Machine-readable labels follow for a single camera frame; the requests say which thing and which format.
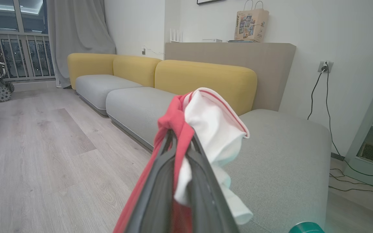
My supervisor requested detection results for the grey wall outlet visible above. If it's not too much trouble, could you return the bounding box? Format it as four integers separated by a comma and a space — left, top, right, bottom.
318, 60, 333, 74

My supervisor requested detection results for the dark picture frame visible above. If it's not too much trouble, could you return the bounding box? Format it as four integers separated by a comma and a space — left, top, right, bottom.
197, 0, 226, 6

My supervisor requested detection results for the small grey sofa seat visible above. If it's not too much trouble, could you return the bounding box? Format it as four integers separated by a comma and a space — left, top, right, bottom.
75, 74, 143, 116

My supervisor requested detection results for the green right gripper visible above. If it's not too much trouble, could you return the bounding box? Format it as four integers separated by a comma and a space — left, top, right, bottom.
288, 221, 325, 233

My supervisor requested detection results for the grey curtain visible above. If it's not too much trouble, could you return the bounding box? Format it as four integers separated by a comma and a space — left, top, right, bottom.
46, 0, 117, 89

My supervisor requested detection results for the short black power cable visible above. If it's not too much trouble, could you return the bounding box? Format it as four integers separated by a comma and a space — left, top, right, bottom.
307, 71, 324, 121

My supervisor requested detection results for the red and white garment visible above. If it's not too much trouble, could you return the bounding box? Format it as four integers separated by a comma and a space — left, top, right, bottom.
113, 87, 254, 233

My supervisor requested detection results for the beige upholstered panel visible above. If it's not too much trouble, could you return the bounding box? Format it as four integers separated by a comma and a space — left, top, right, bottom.
165, 42, 297, 112

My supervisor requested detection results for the yellow corner sofa backrest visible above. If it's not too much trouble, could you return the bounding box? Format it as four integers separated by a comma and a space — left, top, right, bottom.
67, 53, 117, 90

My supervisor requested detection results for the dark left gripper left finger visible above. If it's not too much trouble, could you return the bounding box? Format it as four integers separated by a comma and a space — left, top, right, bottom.
125, 130, 178, 233

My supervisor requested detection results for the long black power cable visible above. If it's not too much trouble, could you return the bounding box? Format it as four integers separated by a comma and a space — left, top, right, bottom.
325, 61, 373, 177

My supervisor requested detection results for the medium grey sofa seat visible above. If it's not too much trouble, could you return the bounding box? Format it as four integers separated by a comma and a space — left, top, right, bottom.
106, 87, 187, 151

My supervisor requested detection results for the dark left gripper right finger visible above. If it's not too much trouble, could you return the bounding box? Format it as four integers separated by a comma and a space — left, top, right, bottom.
186, 133, 241, 233

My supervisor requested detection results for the white window railing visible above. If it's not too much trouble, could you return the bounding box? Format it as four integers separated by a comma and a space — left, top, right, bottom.
0, 31, 55, 81

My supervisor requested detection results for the black floor cable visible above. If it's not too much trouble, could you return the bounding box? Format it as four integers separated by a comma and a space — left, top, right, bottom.
328, 168, 373, 215

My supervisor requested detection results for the printed brown paper bag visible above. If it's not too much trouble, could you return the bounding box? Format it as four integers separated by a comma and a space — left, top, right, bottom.
234, 0, 270, 43

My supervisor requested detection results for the long yellow sofa backrest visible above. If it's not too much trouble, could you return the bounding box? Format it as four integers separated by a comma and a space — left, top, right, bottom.
154, 60, 258, 116

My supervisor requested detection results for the white router with antennas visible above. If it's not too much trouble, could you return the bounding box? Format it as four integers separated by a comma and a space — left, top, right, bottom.
169, 28, 184, 43

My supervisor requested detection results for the short yellow sofa backrest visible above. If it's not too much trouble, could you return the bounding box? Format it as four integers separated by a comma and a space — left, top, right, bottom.
113, 55, 163, 88

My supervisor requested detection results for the large grey sofa seat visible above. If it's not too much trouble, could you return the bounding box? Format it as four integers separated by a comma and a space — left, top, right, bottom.
220, 109, 332, 233

